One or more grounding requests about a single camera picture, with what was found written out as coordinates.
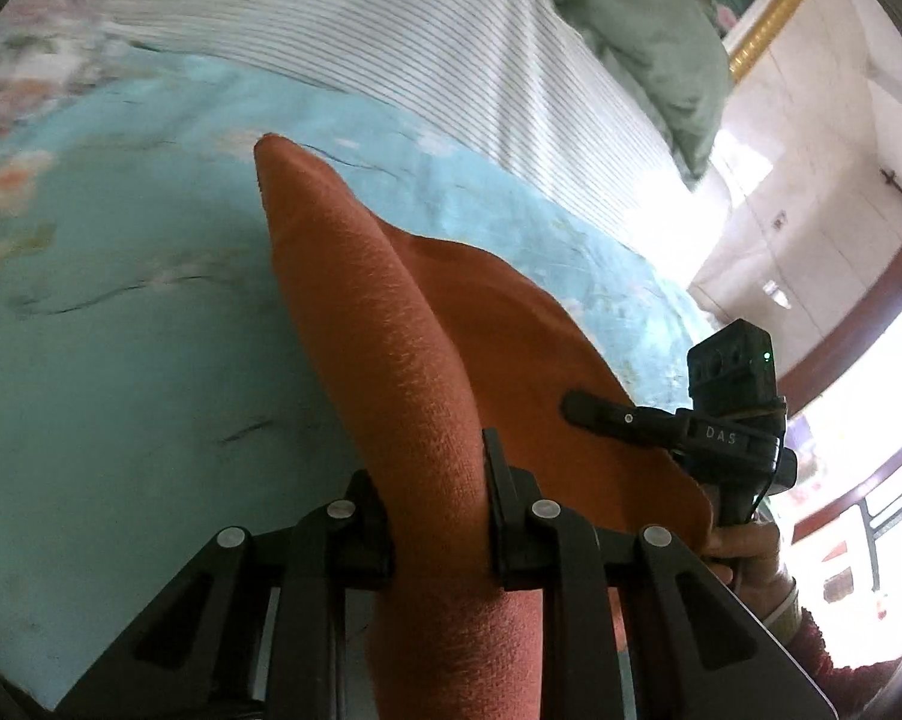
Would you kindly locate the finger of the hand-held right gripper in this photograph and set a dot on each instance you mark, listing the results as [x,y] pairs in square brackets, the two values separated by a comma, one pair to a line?
[616,416]

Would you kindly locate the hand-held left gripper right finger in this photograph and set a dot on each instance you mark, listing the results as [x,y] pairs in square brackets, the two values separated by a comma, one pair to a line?
[507,525]

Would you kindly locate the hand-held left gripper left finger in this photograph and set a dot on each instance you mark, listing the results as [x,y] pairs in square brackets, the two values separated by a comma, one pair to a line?
[368,525]

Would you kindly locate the orange knit sweater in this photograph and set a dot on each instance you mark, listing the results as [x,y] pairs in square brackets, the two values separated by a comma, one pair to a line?
[391,360]

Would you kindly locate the person's right hand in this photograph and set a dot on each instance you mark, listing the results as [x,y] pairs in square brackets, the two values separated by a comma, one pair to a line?
[754,551]

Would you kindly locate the light blue floral bedsheet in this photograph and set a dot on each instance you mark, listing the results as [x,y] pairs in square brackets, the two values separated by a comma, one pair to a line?
[120,390]

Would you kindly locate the green pillow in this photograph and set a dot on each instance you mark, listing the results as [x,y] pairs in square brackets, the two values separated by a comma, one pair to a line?
[646,37]

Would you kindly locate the gold framed painting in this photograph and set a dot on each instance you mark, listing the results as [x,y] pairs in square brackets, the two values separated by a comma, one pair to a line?
[773,7]

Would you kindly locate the white striped quilt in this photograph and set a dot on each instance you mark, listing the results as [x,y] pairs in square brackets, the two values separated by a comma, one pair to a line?
[421,37]

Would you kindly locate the floral pillow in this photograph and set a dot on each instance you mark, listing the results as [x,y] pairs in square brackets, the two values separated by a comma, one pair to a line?
[38,52]

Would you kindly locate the white wall socket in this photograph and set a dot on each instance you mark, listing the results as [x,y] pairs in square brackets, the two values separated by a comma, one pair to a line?
[777,294]

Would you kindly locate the brown wooden door frame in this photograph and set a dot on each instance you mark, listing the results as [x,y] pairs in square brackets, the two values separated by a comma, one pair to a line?
[871,300]

